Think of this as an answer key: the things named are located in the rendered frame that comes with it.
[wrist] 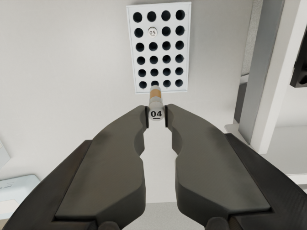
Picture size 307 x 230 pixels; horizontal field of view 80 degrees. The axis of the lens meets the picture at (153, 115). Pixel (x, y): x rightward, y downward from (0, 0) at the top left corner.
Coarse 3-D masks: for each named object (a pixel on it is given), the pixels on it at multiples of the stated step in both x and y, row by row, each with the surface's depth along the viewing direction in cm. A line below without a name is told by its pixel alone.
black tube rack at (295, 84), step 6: (306, 36) 20; (306, 42) 20; (306, 48) 20; (300, 54) 21; (306, 54) 20; (300, 60) 21; (306, 60) 20; (294, 66) 23; (300, 66) 21; (306, 66) 21; (294, 72) 22; (300, 72) 21; (306, 72) 21; (294, 78) 22; (300, 78) 22; (306, 78) 22; (294, 84) 22; (300, 84) 21; (306, 84) 21
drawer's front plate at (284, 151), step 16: (224, 128) 30; (288, 128) 28; (304, 128) 28; (272, 144) 25; (288, 144) 25; (304, 144) 25; (272, 160) 23; (288, 160) 23; (304, 160) 22; (288, 176) 21; (304, 176) 21
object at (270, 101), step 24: (264, 0) 20; (288, 0) 17; (264, 24) 20; (288, 24) 17; (264, 48) 20; (288, 48) 17; (264, 72) 21; (288, 72) 18; (264, 96) 21; (288, 96) 26; (240, 120) 27; (264, 120) 22; (288, 120) 28; (264, 144) 23
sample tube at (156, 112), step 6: (150, 90) 16; (156, 90) 16; (150, 96) 15; (156, 96) 15; (150, 102) 14; (156, 102) 14; (162, 102) 14; (150, 108) 13; (156, 108) 13; (162, 108) 13; (150, 114) 13; (156, 114) 13; (162, 114) 13; (156, 120) 13
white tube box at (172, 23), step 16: (128, 16) 24; (144, 16) 25; (160, 16) 25; (176, 16) 27; (144, 32) 26; (160, 32) 26; (176, 32) 28; (144, 48) 27; (160, 48) 27; (176, 48) 27; (144, 64) 28; (160, 64) 28; (176, 64) 28; (144, 80) 29; (160, 80) 29; (176, 80) 32
